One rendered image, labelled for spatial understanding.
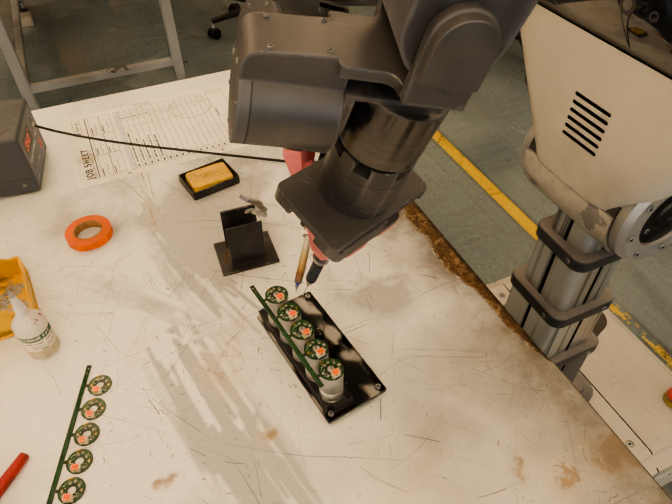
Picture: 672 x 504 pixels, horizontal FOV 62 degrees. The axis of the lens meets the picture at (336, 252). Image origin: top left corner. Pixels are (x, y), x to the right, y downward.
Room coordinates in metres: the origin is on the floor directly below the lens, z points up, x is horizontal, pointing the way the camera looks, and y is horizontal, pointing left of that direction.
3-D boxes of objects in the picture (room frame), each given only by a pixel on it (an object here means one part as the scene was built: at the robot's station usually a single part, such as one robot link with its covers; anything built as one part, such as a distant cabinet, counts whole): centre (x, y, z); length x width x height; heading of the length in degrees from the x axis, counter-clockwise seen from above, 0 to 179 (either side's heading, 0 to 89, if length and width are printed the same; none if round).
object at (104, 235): (0.55, 0.34, 0.76); 0.06 x 0.06 x 0.01
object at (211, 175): (0.67, 0.19, 0.76); 0.07 x 0.05 x 0.02; 125
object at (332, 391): (0.30, 0.00, 0.79); 0.02 x 0.02 x 0.05
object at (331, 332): (0.36, 0.02, 0.76); 0.16 x 0.07 x 0.01; 32
